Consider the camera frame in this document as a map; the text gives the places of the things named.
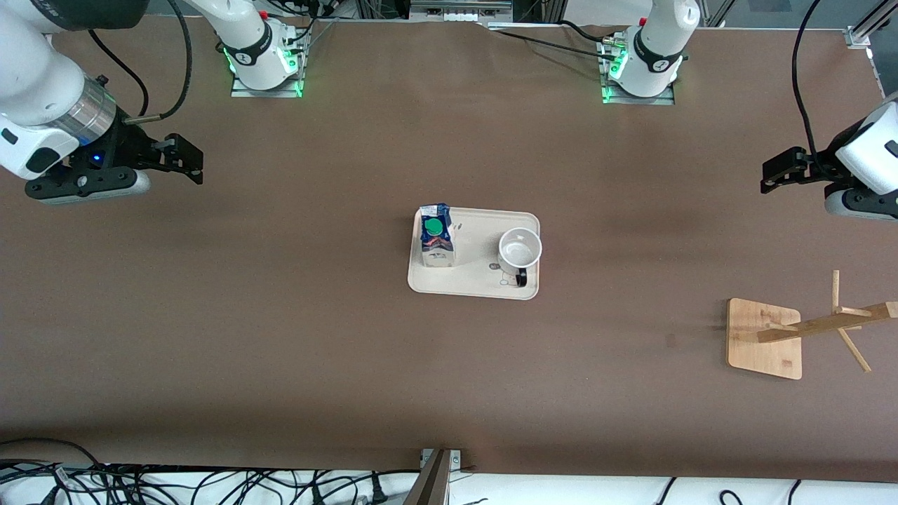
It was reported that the wooden cup rack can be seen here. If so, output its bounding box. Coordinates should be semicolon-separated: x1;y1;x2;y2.
727;269;898;381

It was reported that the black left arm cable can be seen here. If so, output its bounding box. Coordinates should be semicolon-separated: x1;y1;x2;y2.
791;0;823;166

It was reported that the cream plastic tray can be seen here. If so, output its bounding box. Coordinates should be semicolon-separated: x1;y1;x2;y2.
408;208;541;301

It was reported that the black looped cable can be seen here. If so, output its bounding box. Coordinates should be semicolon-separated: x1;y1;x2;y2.
0;437;107;485

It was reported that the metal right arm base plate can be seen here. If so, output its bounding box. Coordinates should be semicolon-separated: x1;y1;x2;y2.
230;76;305;98

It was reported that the long black tangled cable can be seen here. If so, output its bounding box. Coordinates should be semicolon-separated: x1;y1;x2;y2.
98;463;422;505

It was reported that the white cup black handle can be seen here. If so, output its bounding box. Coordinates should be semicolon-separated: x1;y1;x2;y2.
497;227;544;288

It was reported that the aluminium corner profile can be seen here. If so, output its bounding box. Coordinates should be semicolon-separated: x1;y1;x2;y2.
845;0;898;50

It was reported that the black cable to arm base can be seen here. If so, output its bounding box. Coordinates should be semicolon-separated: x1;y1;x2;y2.
558;19;608;43
481;27;622;62

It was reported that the aluminium frame rail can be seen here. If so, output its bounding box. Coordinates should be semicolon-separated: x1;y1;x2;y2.
408;0;514;22

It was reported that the aluminium post with bracket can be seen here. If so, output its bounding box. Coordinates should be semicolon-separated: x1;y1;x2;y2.
406;447;464;505

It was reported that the short black right arm cable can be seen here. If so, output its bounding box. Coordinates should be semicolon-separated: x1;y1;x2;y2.
87;28;151;119

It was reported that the long black right arm cable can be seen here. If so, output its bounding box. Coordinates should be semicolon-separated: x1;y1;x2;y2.
123;0;194;125

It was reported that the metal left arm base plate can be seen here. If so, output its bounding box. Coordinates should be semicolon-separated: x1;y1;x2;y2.
601;84;676;107

